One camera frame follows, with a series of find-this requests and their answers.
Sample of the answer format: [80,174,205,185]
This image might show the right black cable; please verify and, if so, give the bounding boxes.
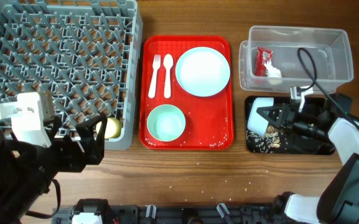
[297,47,359,162]

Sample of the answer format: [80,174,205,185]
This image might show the light blue bowl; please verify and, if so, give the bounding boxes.
[247,97,274,136]

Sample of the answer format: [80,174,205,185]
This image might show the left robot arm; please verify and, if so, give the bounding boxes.
[0,114,108,223]

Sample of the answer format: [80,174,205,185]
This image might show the white plastic fork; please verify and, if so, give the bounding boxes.
[148,55,161,98]

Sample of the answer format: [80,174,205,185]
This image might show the grey dishwasher rack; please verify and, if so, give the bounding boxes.
[0,0,143,151]

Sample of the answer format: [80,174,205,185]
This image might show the white napkin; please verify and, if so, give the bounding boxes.
[264,61,282,85]

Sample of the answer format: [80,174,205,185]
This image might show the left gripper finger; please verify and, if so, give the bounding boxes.
[75,114,107,151]
[44,116,62,140]

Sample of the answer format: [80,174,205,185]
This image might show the food scraps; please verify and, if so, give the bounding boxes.
[246,125,281,153]

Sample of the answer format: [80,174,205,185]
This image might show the large light blue plate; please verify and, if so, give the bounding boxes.
[175,47,230,97]

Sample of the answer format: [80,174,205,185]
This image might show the red plastic tray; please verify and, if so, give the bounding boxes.
[139,35,234,151]

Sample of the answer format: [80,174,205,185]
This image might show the red ketchup packet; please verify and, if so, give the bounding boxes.
[254,47,273,77]

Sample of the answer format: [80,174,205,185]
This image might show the yellow plastic cup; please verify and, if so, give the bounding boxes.
[105,118,123,139]

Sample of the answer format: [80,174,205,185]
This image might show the green bowl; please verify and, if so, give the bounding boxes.
[146,104,186,142]

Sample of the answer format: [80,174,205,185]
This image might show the white plastic spoon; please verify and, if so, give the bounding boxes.
[163,54,174,98]

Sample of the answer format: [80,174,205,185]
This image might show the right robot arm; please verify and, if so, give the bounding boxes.
[249,94,359,223]

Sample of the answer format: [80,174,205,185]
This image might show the clear plastic bin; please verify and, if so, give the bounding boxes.
[239,26,354,93]

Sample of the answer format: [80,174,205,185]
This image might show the black waste tray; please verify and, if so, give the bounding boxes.
[245,95,335,155]

